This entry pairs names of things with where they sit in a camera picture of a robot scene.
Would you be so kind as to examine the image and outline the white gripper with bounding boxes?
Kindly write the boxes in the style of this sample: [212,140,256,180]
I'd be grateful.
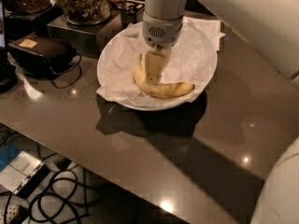
[142,13,183,85]

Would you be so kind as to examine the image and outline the yellow banana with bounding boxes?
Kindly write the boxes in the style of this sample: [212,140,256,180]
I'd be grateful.
[133,54,194,99]

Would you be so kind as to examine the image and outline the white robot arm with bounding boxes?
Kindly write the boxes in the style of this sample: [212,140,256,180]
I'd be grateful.
[145,0,299,224]

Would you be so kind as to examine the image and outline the white bowl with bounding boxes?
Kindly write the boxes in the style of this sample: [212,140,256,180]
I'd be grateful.
[96,18,218,112]

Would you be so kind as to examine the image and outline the white crumpled paper liner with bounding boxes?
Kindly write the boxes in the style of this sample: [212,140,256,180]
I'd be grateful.
[96,21,210,107]

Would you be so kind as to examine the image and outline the white paper sheet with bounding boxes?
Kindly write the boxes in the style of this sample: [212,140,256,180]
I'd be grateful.
[183,17,225,51]

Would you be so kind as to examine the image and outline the dark metal stand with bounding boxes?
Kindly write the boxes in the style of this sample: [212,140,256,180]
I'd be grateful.
[47,0,146,59]

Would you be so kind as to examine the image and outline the glass jar of granola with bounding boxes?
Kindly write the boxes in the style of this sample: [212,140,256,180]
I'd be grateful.
[58,0,111,25]

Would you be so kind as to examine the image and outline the black device with label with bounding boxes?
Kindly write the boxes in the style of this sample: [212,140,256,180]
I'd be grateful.
[8,33,78,80]

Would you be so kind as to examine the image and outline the black monitor base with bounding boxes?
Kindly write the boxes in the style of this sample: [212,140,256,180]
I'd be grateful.
[0,0,18,93]

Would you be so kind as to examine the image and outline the blue and white box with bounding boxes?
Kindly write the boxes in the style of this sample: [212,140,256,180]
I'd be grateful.
[0,144,48,198]

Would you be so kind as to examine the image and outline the grey power strip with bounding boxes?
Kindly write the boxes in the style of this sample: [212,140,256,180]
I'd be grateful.
[0,204,28,224]

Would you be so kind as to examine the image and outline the black device cable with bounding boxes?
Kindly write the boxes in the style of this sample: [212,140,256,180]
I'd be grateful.
[46,53,83,90]

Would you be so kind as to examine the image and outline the black floor cables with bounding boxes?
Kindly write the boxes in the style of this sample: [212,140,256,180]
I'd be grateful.
[0,124,104,224]

